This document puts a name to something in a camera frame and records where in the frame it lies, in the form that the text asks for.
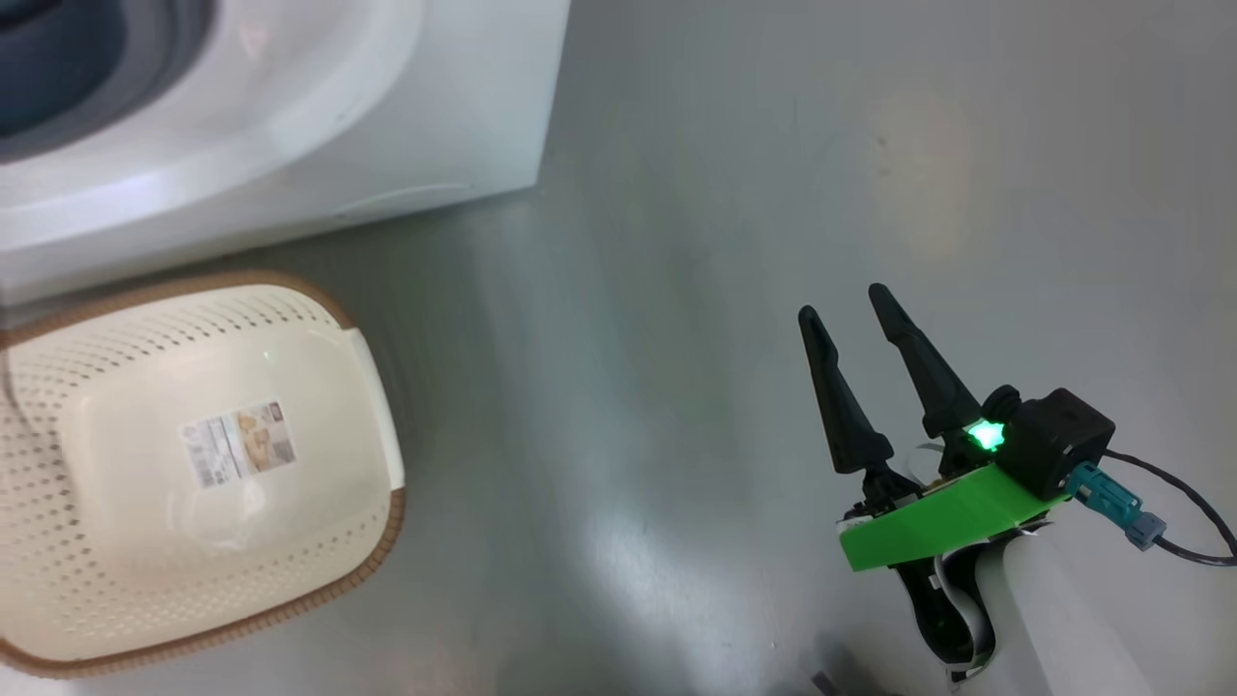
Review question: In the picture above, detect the white perforated basket brown rim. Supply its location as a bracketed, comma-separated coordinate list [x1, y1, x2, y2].
[0, 273, 407, 678]

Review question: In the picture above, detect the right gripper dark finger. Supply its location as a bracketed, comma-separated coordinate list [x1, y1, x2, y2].
[797, 305, 897, 476]
[867, 282, 984, 441]

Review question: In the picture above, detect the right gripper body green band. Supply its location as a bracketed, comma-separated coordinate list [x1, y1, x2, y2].
[837, 423, 1071, 683]

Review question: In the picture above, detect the white washing machine body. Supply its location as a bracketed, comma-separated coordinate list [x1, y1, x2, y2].
[0, 0, 573, 305]

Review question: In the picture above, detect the paper basket label sticker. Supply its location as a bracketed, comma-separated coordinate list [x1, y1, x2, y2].
[179, 401, 298, 489]

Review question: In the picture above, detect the teal right camera connector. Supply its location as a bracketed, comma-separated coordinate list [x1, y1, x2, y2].
[1063, 462, 1167, 552]

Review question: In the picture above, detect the grey rubber door gasket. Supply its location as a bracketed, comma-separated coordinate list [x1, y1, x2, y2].
[0, 0, 218, 163]

